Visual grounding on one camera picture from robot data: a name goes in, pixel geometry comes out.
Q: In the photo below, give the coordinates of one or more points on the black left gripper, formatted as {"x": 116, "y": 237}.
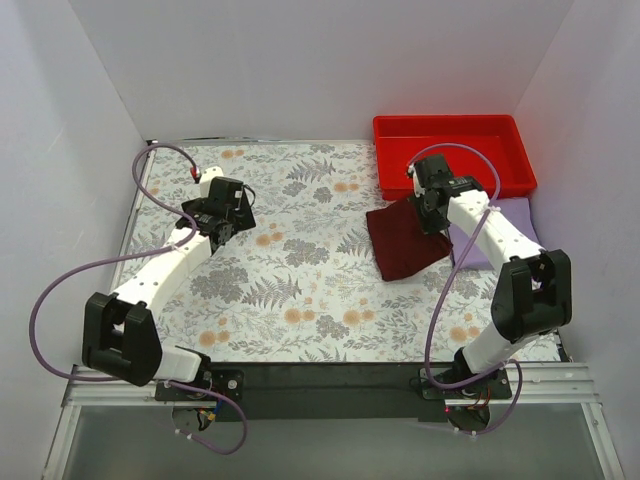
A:
{"x": 245, "y": 215}

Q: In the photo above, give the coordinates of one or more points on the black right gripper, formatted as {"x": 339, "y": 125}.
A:
{"x": 430, "y": 220}

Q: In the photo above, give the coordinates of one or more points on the dark red t shirt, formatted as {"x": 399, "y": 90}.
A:
{"x": 401, "y": 249}

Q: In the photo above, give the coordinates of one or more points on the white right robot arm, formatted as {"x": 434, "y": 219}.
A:
{"x": 533, "y": 293}

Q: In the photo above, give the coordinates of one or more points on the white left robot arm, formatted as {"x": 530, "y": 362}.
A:
{"x": 120, "y": 337}

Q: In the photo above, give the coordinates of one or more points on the red plastic bin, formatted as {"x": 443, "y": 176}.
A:
{"x": 399, "y": 138}

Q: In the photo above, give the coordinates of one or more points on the folded purple t shirt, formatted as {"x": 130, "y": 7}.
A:
{"x": 515, "y": 210}

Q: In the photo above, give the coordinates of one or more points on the floral table mat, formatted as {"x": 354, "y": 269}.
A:
{"x": 303, "y": 285}

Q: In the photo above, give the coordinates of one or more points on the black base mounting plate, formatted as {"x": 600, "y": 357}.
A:
{"x": 293, "y": 391}

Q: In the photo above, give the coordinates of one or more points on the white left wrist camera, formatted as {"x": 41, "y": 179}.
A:
{"x": 204, "y": 178}

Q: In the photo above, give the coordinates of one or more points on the aluminium frame rail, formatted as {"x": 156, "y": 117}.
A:
{"x": 552, "y": 427}

